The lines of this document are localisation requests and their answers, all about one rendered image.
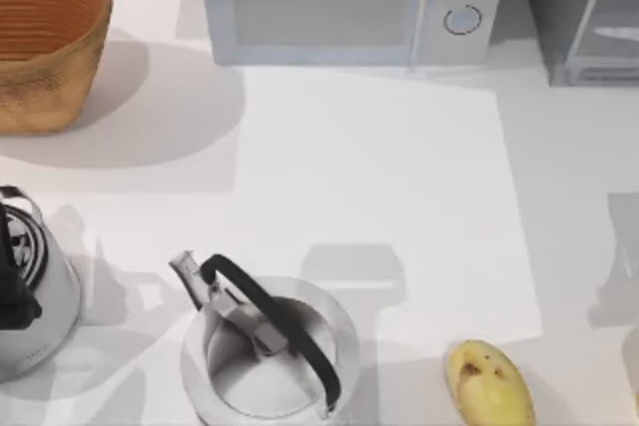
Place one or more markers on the microwave oven door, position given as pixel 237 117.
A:
pixel 319 2

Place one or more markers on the round microwave knob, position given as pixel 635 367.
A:
pixel 462 20

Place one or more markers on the yellow potato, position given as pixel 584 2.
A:
pixel 491 386

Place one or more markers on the white kettle with chrome lid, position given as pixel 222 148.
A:
pixel 57 306

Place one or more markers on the brown woven basket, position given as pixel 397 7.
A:
pixel 47 82

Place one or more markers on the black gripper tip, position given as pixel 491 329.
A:
pixel 15 303

